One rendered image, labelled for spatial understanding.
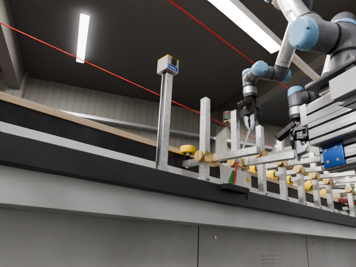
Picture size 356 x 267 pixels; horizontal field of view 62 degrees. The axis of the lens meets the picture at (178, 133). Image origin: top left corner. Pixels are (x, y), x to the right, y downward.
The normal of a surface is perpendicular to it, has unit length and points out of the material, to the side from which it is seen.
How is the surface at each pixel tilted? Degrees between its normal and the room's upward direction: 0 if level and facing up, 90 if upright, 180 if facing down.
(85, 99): 90
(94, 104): 90
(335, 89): 90
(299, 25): 97
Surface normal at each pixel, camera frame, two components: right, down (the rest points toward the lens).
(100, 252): 0.69, -0.21
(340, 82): -0.94, -0.16
